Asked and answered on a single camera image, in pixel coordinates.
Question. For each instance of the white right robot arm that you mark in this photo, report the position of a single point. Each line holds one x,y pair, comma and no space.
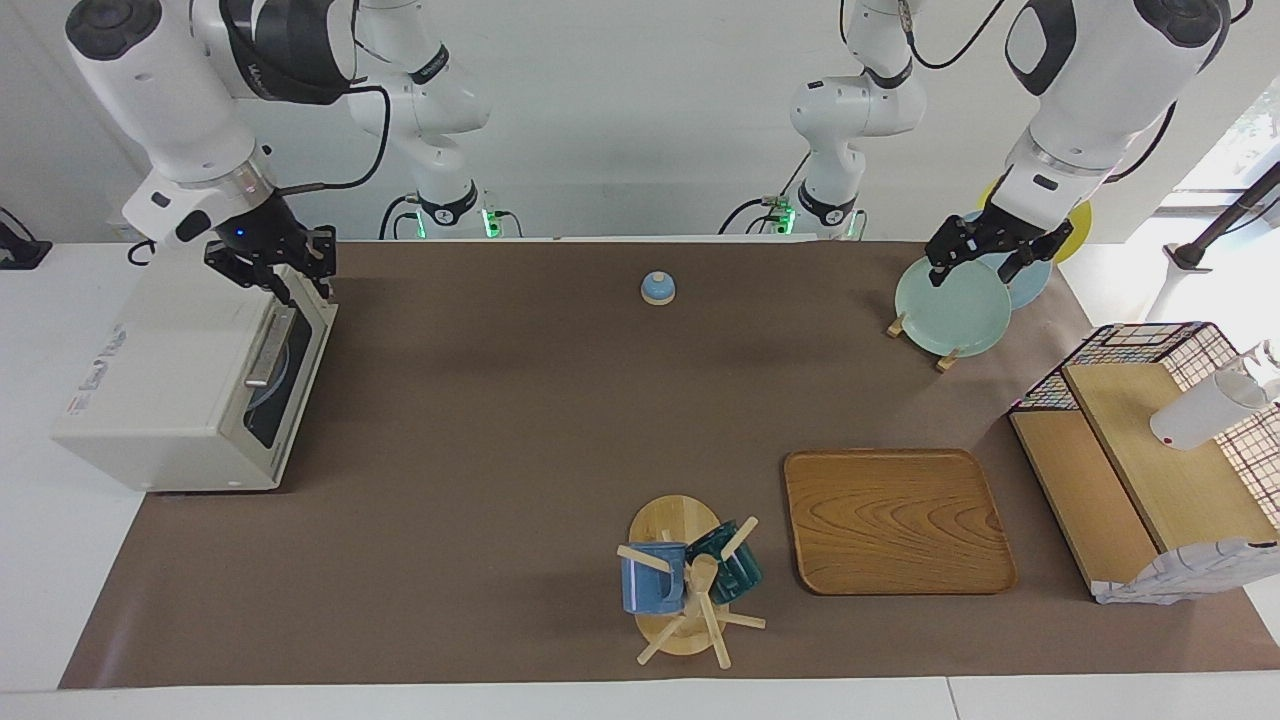
170,100

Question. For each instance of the yellow plate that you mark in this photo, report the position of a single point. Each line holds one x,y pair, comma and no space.
1078,230

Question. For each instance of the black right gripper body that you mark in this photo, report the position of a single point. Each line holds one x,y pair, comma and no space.
250,238

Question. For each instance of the wooden mug tree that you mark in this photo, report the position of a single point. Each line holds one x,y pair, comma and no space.
670,520

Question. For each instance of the pale green plate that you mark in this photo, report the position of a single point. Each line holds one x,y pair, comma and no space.
950,310

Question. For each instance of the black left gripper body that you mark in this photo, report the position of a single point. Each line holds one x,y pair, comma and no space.
1000,235

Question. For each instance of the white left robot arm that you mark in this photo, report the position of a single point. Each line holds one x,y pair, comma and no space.
1100,80

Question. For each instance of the white crumpled cloth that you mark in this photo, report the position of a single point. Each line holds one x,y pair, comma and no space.
1190,575

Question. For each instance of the white cup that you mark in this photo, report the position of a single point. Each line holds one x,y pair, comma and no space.
1200,415

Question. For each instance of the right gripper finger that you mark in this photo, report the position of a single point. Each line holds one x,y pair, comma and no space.
322,260
282,285

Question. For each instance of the cream toaster oven body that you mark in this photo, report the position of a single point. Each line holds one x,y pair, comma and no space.
160,380

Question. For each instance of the wooden plate rack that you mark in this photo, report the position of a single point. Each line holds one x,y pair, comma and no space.
948,360

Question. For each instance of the toaster oven glass door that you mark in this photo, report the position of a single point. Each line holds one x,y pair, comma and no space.
300,400

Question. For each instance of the black clamp device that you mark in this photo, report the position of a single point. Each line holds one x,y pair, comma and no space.
20,252

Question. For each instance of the blue mug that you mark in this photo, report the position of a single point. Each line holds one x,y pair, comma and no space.
648,590

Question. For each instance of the dark green mug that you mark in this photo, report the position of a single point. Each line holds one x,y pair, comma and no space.
740,575

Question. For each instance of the wooden step shelf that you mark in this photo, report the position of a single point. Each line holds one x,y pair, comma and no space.
1180,480

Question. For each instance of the black stand pole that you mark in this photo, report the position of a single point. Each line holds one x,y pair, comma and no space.
1225,220

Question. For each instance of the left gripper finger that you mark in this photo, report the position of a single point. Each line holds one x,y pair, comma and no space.
1025,258
942,258

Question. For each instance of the wooden serving tray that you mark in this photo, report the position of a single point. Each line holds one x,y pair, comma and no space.
900,520

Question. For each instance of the brown table mat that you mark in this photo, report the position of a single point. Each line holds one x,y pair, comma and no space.
500,450

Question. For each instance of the pale blue racked plate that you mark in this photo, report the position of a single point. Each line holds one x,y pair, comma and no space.
1030,285

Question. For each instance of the small blue white bell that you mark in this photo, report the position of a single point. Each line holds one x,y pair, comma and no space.
658,290

